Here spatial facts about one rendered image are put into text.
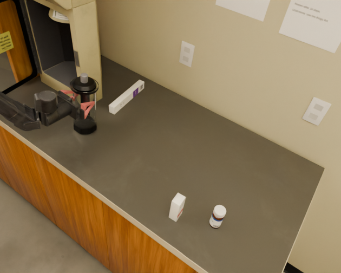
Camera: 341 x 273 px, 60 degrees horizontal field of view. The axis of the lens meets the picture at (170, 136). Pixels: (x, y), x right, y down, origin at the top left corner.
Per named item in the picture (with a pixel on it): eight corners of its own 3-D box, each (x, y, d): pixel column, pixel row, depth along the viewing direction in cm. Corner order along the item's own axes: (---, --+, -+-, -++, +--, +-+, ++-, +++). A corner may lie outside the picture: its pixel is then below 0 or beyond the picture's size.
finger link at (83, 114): (85, 90, 118) (66, 99, 112) (98, 98, 116) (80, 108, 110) (85, 103, 123) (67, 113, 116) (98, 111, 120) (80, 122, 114)
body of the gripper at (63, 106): (60, 92, 114) (44, 100, 109) (79, 104, 111) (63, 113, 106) (61, 106, 119) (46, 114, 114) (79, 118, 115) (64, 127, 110)
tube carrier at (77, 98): (85, 113, 135) (84, 73, 121) (103, 124, 132) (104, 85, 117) (66, 124, 128) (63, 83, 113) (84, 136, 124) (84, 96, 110)
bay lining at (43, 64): (80, 52, 160) (71, -18, 135) (116, 71, 150) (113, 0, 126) (42, 71, 144) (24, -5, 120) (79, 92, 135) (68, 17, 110)
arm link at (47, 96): (20, 115, 108) (23, 130, 103) (15, 89, 100) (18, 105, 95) (55, 111, 113) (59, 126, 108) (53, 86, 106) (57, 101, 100)
